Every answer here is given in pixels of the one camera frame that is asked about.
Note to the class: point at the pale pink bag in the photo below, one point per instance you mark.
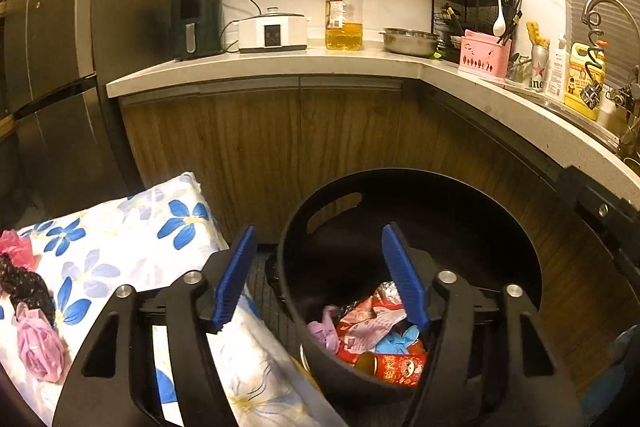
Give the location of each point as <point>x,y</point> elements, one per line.
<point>322,332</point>

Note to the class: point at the white soap bottle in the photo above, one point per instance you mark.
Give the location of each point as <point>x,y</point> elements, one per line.
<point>555,77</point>

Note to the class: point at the green beer can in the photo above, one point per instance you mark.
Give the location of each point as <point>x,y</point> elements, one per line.
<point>539,72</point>

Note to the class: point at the black round trash bin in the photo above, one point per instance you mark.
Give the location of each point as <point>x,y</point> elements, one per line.
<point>450,227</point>

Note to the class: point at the metal sink caddy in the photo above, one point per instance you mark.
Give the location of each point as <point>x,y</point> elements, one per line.
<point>625,94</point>

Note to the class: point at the black dish rack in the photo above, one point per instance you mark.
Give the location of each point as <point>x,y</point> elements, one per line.
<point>480,7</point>

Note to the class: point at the blue floral cloth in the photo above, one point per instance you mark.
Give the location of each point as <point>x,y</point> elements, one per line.
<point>150,232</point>

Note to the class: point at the white spoon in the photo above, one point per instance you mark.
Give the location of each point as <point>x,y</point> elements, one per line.
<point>500,24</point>

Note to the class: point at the black chopsticks pair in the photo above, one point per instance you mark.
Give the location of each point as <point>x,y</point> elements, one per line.
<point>455,21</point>
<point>511,29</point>

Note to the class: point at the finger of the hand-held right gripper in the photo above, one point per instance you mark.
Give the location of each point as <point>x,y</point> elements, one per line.
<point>600,219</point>

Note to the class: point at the clear glass cup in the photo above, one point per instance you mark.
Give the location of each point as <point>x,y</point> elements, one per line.
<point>517,69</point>

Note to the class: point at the dark green air fryer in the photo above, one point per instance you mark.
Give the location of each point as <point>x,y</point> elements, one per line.
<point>197,24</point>

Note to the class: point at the pink utensil holder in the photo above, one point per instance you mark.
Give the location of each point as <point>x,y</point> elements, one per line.
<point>482,57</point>

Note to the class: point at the yellow detergent bottle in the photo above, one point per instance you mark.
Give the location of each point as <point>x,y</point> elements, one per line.
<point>575,77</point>

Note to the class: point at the blue glove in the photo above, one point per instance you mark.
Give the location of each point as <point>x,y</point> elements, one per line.
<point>397,341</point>

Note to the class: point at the red printed snack packet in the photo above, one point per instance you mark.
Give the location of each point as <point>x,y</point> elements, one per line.
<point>400,367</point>

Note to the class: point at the stainless steel bowl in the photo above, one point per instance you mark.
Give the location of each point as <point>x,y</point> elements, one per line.
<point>410,42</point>

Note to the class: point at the pink plastic bag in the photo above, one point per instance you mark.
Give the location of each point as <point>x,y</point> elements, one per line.
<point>15,247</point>

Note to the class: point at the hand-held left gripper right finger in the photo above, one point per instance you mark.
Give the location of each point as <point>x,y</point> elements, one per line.
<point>405,279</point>

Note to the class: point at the grey refrigerator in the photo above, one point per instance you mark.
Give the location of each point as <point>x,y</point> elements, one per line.
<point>60,57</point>

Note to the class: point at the black patterned cloth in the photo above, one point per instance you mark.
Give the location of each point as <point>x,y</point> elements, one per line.
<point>25,287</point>

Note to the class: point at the yellow scrubber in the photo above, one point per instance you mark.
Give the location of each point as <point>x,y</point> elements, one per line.
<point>536,34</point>

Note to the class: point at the large cooking oil bottle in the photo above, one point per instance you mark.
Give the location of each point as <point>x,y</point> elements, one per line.
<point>344,17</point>

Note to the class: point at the white electric cooker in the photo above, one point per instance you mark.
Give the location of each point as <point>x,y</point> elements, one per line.
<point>272,32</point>

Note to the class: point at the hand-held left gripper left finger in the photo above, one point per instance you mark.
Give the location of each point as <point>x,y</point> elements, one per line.
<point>232,279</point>

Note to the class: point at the wooden lower cabinet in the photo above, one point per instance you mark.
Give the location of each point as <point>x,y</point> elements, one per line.
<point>250,147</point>

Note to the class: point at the red white wrapper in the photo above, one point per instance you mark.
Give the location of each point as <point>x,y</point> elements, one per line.
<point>370,322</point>

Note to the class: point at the lilac crumpled plastic bag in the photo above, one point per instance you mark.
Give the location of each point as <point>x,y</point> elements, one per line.
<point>42,347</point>

